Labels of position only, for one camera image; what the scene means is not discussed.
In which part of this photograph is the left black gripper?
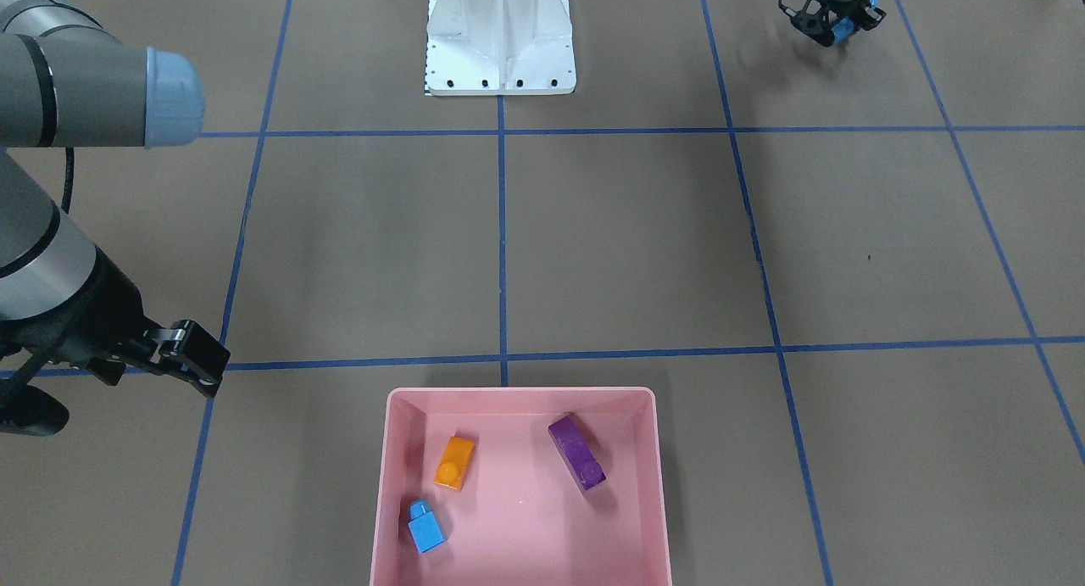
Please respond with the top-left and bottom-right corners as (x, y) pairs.
(789, 0), (888, 47)

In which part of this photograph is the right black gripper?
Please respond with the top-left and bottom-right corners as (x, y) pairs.
(3, 247), (231, 398)

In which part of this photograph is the long blue block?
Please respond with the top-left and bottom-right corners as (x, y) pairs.
(831, 15), (858, 47)

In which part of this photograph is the orange block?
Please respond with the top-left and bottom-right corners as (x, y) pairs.
(431, 436), (476, 492)

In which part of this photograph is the small blue block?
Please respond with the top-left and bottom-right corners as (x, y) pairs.
(408, 499), (447, 555)

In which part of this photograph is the purple block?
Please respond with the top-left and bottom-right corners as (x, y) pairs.
(548, 415), (607, 494)

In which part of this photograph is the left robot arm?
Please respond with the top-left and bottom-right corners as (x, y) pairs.
(776, 0), (888, 47)

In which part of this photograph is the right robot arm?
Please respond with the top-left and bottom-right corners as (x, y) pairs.
(3, 0), (230, 398)

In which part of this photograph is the pink plastic box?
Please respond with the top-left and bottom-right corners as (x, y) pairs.
(369, 388), (673, 585)

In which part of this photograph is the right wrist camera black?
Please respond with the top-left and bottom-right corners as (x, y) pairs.
(1, 348), (71, 437)

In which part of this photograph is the white pedestal column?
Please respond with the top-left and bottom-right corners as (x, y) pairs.
(424, 0), (577, 97)

